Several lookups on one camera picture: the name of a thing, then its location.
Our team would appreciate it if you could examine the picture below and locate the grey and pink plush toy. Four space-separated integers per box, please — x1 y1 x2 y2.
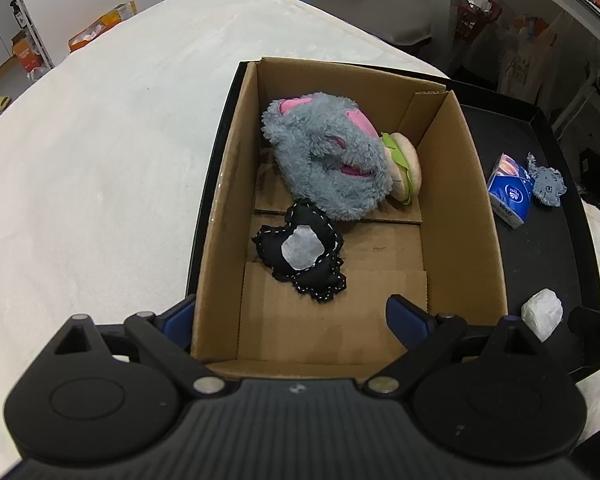
261 92 393 222

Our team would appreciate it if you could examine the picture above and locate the small grey denim scrap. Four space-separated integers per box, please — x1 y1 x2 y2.
525 153 567 207

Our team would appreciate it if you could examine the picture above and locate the burger plush toy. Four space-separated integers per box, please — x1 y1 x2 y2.
380 131 422 206

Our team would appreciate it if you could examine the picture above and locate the white soft wad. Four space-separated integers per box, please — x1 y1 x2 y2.
521 288 564 343

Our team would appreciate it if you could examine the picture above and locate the low black table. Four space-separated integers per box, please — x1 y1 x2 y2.
300 0 433 53

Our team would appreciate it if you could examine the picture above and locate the orange paper bag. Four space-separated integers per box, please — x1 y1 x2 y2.
69 2 138 53

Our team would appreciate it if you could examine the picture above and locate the black shallow tray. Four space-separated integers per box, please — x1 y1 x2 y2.
185 62 600 386

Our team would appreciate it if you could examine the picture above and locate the red basket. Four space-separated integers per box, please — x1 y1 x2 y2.
457 0 501 41

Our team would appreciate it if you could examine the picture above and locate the orange carton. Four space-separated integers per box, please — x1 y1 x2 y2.
11 35 43 72

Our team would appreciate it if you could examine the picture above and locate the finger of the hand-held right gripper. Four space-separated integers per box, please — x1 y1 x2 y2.
567 299 600 357

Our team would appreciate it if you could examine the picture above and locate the cardboard box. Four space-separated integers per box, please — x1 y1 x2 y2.
190 56 510 383

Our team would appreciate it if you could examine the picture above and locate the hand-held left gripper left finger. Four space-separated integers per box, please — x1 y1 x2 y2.
36 295 227 401

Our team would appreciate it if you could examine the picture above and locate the blue tissue pack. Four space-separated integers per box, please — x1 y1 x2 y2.
486 152 536 230

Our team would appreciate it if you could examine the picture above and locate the black felt toy white patch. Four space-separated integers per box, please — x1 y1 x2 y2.
252 200 347 304

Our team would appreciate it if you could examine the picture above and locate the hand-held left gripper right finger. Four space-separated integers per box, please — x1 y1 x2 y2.
363 295 557 399

